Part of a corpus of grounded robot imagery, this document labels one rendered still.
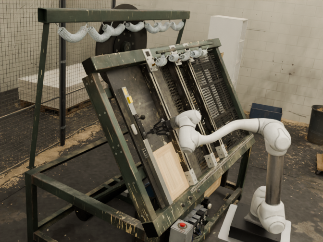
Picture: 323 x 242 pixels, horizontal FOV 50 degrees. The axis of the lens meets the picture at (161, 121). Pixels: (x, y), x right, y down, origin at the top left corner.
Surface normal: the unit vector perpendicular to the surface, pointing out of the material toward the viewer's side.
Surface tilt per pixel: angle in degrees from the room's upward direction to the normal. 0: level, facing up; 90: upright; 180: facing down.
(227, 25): 90
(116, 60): 57
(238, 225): 1
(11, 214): 0
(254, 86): 90
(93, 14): 90
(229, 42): 90
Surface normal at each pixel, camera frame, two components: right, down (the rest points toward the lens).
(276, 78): -0.37, 0.29
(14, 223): 0.10, -0.93
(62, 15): 0.85, 0.26
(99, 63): 0.77, -0.29
